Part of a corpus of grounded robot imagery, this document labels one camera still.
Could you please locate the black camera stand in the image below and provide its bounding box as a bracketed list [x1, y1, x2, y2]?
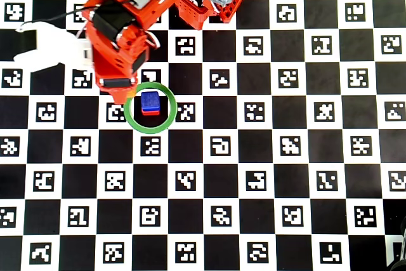
[385, 213, 406, 271]

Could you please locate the blue cube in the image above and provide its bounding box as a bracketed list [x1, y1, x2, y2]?
[140, 91, 160, 110]

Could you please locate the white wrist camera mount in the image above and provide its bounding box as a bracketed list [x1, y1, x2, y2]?
[12, 20, 95, 74]

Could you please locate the black white marker mat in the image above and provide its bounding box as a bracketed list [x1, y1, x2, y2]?
[0, 0, 406, 271]

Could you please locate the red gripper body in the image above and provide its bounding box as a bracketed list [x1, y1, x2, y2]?
[85, 24, 159, 91]

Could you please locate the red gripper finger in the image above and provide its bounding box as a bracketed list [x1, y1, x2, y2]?
[107, 86, 138, 105]

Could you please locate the green ring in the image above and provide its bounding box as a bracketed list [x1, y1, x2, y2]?
[122, 81, 177, 135]

